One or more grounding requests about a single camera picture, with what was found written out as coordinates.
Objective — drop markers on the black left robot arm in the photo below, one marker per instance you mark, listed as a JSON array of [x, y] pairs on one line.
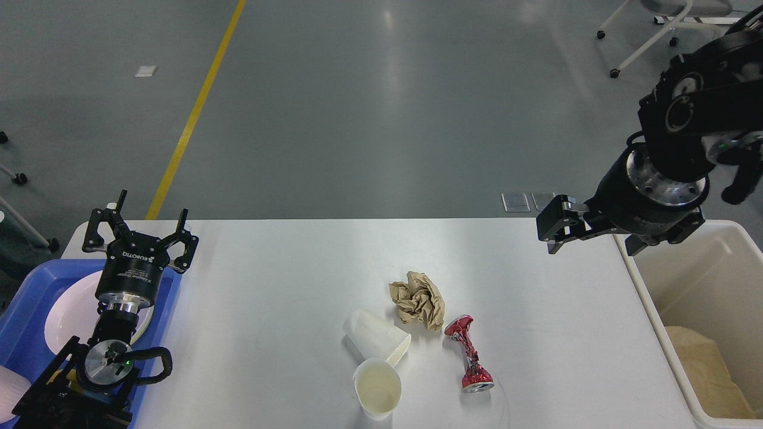
[[88, 383]]

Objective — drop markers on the light green plate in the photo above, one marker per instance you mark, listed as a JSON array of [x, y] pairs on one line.
[[144, 318]]

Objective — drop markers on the white cart frame left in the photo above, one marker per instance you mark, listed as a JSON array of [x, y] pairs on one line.
[[20, 179]]

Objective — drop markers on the pink plate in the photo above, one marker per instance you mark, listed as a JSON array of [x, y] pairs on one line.
[[74, 311]]

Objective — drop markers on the crumpled brown paper ball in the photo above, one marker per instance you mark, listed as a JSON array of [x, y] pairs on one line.
[[418, 299]]

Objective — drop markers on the clear floor plate right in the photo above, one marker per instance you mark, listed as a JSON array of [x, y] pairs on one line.
[[542, 199]]

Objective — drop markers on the brown paper bag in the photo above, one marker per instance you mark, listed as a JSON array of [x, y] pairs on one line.
[[708, 375]]

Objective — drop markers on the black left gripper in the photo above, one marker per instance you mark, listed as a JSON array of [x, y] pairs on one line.
[[132, 275]]

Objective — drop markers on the cream plastic bin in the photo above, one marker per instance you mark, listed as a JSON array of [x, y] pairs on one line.
[[710, 283]]

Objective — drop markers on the white paper cup lying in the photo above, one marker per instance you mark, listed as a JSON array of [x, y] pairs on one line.
[[375, 337]]

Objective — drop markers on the white paper cup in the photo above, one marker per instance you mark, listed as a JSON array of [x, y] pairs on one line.
[[378, 388], [375, 337]]

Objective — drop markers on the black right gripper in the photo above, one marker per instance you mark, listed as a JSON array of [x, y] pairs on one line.
[[632, 198]]

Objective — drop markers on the clear floor plate left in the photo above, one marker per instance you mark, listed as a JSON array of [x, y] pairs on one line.
[[515, 202]]

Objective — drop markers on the crushed red can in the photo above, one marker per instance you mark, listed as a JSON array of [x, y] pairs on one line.
[[476, 378]]

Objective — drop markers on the person in jeans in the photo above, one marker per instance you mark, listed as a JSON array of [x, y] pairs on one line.
[[19, 256]]

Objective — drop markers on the clear floor plate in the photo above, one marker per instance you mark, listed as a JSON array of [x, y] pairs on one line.
[[542, 199], [515, 202]]

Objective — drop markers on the pink mug dark inside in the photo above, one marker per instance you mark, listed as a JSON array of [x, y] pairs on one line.
[[13, 388]]

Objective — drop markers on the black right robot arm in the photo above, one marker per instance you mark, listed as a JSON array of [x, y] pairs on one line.
[[704, 111]]

